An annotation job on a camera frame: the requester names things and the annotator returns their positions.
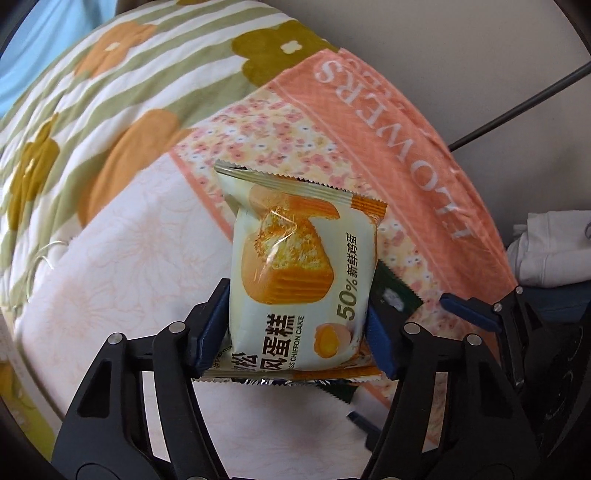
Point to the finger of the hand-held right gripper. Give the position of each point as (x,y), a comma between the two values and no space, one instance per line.
(461,306)
(364,422)

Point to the green striped floral quilt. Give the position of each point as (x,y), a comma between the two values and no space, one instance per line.
(115,115)

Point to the cream orange cake packet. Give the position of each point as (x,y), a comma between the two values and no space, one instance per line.
(295,258)

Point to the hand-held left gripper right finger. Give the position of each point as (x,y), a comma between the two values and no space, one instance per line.
(378,341)

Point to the white folded garment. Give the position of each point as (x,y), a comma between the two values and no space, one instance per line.
(549,249)

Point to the dark blue cloth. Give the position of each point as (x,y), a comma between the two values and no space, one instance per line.
(563,302)

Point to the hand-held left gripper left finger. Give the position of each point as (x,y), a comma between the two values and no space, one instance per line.
(210,341)

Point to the dark green snack packet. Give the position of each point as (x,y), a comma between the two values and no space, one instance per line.
(392,295)

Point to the green cardboard box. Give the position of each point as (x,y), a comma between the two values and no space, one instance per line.
(18,397)

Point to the pink floral bed sheet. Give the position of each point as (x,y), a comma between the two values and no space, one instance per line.
(138,277)

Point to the light blue sheer curtain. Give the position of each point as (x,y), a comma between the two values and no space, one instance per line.
(32,50)

